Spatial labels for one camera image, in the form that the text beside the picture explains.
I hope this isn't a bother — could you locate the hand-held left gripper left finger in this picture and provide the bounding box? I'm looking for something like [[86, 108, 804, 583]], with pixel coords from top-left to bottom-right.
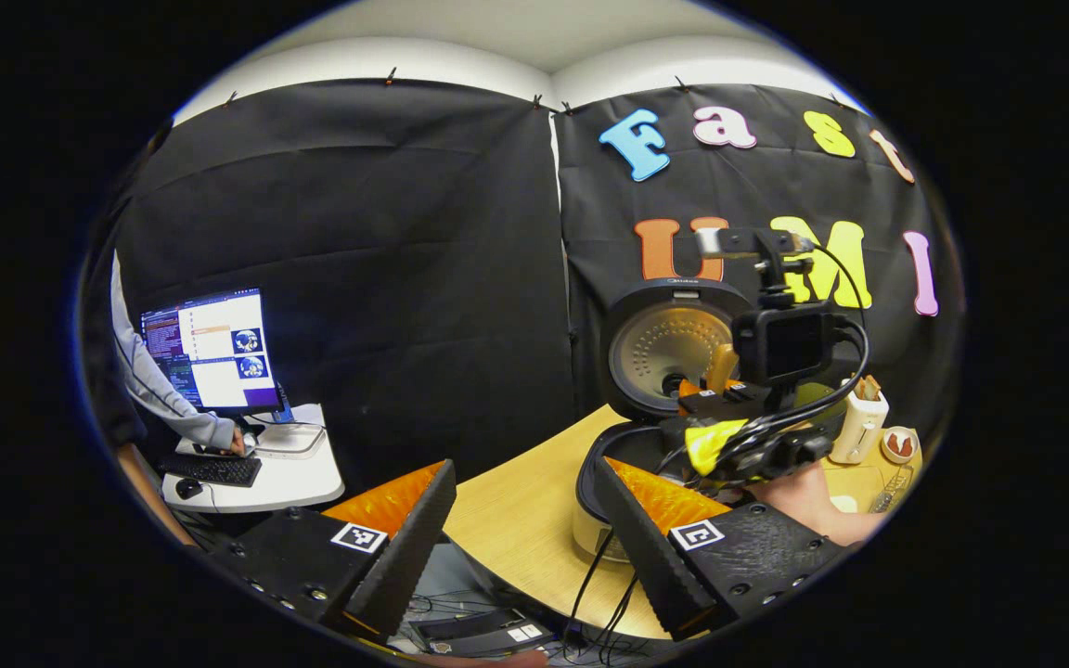
[[205, 462, 458, 648]]

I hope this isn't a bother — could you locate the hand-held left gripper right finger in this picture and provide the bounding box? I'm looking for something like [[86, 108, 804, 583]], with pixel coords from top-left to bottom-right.
[[593, 457, 849, 643]]

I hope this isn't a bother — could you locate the black rice cooker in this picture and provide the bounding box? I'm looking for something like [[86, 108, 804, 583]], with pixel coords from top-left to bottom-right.
[[573, 278, 851, 564]]

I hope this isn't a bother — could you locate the white toaster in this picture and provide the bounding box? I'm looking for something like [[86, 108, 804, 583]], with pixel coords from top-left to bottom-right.
[[827, 374, 891, 465]]

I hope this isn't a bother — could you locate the white side table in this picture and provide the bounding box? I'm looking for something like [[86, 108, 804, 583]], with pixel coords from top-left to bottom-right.
[[161, 402, 346, 514]]

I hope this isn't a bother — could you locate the small round plate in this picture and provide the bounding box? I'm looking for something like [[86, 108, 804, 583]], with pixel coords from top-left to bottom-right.
[[880, 425, 921, 465]]

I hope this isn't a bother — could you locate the clear plastic tray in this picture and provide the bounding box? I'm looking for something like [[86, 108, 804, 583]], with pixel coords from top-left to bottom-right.
[[247, 422, 327, 458]]

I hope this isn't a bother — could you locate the black keyboard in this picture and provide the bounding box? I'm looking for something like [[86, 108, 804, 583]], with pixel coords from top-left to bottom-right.
[[159, 452, 264, 489]]

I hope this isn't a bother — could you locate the black backdrop cloth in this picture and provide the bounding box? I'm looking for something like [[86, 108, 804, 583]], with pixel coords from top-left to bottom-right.
[[80, 79, 967, 502]]

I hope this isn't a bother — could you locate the computer monitor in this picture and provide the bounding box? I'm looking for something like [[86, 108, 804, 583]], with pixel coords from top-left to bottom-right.
[[138, 288, 285, 416]]

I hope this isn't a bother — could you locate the row of black cloth clips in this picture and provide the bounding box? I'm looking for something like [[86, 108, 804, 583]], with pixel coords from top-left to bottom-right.
[[222, 65, 846, 117]]

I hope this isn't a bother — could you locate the black power cord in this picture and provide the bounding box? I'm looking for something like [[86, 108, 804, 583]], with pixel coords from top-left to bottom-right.
[[564, 527, 639, 664]]

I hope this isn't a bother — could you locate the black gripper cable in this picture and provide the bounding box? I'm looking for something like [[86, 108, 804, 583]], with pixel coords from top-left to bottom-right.
[[748, 243, 871, 439]]

